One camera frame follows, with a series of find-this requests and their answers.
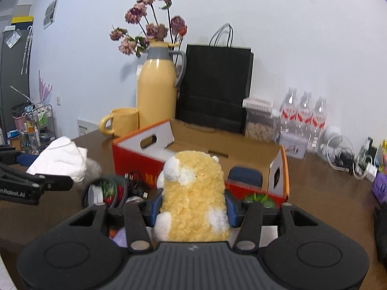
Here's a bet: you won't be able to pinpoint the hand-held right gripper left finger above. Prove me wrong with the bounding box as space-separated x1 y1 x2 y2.
69 189 165 254

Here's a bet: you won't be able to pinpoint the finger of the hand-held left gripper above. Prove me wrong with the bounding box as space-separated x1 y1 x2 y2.
0 145 40 167
0 163 74 193

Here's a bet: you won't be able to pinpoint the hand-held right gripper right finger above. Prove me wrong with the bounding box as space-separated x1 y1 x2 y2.
224 189 319 252

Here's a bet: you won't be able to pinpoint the white cloth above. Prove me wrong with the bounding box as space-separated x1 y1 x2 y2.
27 136 88 183

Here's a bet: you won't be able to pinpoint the black cable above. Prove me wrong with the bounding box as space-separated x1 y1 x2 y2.
125 172 150 200

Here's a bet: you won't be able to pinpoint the yellow and white plush toy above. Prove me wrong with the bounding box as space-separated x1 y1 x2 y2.
153 150 232 242

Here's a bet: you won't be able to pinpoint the orange cardboard box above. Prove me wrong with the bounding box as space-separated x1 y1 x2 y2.
112 119 290 209

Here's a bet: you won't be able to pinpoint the round black-rimmed container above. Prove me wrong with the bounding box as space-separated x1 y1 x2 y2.
81 175 128 210

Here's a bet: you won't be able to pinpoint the dark blue pouch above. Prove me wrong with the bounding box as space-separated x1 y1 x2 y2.
227 166 263 188

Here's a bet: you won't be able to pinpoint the red green flower decoration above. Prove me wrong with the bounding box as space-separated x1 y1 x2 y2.
102 180 126 207

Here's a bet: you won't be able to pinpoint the white outlet panel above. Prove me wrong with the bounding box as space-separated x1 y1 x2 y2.
77 118 100 136

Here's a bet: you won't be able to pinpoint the dark grey cabinet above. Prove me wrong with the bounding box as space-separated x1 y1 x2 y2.
0 26 34 145

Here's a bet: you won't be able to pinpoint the clear seed container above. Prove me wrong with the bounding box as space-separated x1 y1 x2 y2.
244 109 282 142

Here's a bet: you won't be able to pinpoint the white printed tin box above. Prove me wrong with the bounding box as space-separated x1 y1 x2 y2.
278 130 309 159

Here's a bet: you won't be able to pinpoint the yellow mug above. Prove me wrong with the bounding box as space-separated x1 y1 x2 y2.
100 108 140 137

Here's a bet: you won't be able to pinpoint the white book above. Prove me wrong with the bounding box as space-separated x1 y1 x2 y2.
243 97 274 112

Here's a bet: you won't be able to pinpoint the yellow thermos jug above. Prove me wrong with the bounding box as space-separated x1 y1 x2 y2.
135 42 187 130

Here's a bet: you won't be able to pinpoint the black paper bag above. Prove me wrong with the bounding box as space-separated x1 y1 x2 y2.
175 23 254 135

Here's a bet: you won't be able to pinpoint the white robot-shaped speaker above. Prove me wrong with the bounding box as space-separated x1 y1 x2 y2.
319 125 342 158

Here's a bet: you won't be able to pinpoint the white charger adapter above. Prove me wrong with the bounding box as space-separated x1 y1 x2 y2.
365 163 379 182

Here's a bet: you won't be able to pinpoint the purple packet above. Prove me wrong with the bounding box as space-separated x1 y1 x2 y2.
372 172 387 203

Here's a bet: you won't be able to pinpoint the black object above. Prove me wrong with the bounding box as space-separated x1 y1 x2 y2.
373 202 387 263

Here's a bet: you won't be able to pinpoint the dried pink flowers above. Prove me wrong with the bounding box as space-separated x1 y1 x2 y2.
109 0 188 58

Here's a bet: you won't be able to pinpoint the wire storage cart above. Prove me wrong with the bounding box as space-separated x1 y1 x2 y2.
6 103 54 155

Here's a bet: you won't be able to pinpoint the purple flower wall sticker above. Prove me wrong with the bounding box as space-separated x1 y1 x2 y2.
38 69 53 104

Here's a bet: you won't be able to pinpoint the tangle of cables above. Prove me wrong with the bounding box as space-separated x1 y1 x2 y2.
327 134 373 179

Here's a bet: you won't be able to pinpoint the wall poster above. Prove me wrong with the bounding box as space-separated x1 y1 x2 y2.
43 0 60 30

